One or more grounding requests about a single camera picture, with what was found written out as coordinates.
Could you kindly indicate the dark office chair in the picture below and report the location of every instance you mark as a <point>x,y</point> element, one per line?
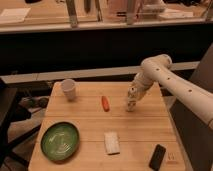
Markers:
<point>8,108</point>

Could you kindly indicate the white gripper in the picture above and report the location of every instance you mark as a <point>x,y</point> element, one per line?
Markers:
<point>142,84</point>

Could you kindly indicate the green round plate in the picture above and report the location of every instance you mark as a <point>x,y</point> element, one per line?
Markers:
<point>60,141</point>

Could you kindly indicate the small white bottle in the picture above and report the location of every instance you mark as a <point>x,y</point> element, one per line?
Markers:
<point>132,92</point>

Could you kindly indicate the white paper cup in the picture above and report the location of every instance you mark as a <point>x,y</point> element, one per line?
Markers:
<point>69,89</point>

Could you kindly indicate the black smartphone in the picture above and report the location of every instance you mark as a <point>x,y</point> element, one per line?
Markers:
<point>157,157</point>

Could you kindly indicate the white rectangular sponge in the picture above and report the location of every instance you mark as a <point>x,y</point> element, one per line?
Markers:
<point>111,143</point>

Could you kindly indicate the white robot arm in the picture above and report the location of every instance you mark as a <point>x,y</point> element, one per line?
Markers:
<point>157,69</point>

